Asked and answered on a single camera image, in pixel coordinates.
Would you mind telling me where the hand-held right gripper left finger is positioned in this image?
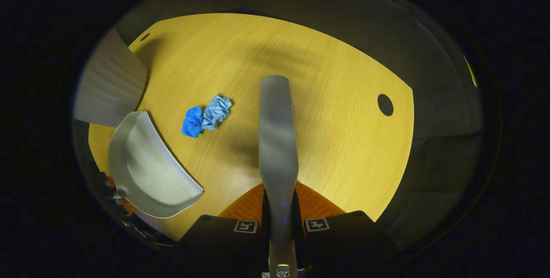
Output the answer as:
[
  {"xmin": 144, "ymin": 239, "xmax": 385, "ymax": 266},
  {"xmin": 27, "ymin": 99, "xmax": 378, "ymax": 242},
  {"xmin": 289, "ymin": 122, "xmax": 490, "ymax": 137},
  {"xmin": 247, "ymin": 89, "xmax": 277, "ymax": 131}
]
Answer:
[{"xmin": 178, "ymin": 183, "xmax": 270, "ymax": 277}]

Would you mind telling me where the dark blue paper trash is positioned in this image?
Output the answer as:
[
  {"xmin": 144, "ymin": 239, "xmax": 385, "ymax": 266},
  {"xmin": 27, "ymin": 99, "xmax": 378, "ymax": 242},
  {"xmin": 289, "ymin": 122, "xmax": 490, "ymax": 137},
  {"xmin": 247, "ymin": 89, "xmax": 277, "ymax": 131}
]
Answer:
[{"xmin": 181, "ymin": 106, "xmax": 205, "ymax": 138}]

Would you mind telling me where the white dustpan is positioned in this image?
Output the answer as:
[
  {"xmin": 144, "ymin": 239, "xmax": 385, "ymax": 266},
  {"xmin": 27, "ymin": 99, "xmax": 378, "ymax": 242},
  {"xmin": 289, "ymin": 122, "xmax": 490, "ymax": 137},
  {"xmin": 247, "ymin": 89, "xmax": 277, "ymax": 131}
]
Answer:
[{"xmin": 107, "ymin": 110, "xmax": 205, "ymax": 219}]

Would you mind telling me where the small white broom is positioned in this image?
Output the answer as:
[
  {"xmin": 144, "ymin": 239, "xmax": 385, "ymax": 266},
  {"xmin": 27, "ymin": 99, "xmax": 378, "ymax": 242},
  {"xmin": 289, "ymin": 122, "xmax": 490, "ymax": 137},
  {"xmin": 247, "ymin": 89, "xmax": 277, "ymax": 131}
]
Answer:
[{"xmin": 259, "ymin": 75, "xmax": 300, "ymax": 278}]

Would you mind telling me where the light blue paper trash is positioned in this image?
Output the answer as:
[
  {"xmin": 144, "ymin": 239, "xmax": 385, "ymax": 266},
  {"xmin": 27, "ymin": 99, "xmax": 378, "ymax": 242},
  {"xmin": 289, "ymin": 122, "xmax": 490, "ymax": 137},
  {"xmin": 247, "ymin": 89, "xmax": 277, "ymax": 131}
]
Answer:
[{"xmin": 202, "ymin": 94, "xmax": 233, "ymax": 131}]

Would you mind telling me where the white ribbed garbage bin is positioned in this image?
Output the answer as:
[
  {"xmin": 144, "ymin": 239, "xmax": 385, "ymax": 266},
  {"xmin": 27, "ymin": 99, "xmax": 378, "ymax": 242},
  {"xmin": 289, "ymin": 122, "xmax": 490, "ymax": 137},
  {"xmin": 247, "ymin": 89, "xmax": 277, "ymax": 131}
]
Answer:
[{"xmin": 74, "ymin": 28, "xmax": 148, "ymax": 128}]

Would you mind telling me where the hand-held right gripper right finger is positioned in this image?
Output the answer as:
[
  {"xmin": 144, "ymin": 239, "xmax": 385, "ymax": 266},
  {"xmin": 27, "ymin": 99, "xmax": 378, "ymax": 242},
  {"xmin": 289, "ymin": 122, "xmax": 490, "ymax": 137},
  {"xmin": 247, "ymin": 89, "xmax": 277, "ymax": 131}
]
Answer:
[{"xmin": 293, "ymin": 181, "xmax": 398, "ymax": 277}]

